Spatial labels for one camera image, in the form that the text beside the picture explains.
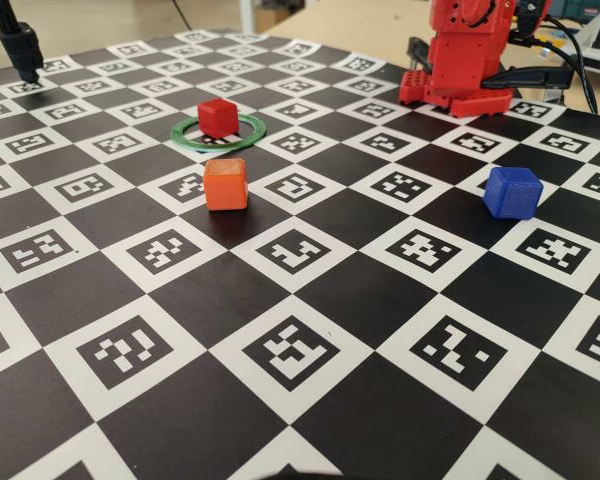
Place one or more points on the red cube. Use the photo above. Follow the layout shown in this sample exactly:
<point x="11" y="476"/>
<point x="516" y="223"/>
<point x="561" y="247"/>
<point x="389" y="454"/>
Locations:
<point x="217" y="120"/>

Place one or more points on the blue cube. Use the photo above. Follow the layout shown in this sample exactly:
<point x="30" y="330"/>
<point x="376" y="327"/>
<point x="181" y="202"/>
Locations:
<point x="512" y="195"/>

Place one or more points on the red robot arm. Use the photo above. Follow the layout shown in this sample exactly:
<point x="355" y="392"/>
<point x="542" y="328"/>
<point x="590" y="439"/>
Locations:
<point x="460" y="60"/>

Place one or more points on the orange cube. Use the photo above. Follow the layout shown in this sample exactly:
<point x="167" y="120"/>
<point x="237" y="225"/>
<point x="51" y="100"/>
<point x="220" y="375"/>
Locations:
<point x="225" y="187"/>

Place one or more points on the black white marker checkerboard mat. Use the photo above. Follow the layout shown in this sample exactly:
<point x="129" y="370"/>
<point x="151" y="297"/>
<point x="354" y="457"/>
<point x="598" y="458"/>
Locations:
<point x="205" y="310"/>

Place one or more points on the cardboard box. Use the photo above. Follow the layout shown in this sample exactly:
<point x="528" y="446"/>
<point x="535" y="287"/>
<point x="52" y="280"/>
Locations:
<point x="270" y="20"/>

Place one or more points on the white table leg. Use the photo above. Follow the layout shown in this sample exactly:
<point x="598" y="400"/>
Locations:
<point x="246" y="15"/>

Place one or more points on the black table clamp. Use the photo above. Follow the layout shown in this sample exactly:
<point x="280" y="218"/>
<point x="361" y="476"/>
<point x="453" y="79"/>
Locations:
<point x="530" y="77"/>

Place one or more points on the black tripod leg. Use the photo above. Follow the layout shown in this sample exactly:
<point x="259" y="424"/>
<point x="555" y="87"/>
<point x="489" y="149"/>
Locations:
<point x="22" y="47"/>

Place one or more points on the green box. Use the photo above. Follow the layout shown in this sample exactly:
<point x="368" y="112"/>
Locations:
<point x="580" y="9"/>

